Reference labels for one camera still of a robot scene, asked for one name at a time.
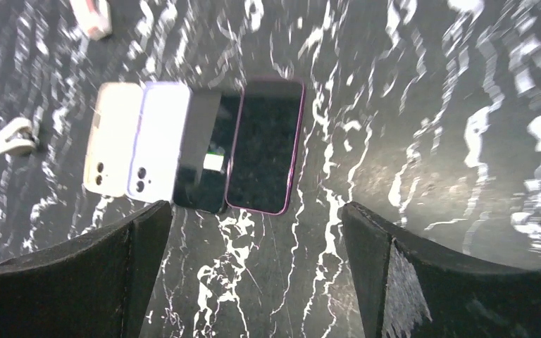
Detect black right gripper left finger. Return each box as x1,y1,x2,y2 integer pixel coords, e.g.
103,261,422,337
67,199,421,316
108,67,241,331
0,201,172,337

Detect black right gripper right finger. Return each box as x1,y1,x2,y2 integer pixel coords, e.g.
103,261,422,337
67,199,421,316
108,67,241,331
341,202,541,337

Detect beige cased smartphone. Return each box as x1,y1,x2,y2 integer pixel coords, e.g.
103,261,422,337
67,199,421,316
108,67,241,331
82,82,143,197

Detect purple phone case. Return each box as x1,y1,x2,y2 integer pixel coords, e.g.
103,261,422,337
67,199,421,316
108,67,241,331
125,82,192,203

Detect black smartphone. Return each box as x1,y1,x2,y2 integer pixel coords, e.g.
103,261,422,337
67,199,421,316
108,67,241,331
173,89,241,214

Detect purple edged smartphone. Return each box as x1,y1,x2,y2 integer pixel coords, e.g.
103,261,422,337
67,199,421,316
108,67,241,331
225,78,306,215

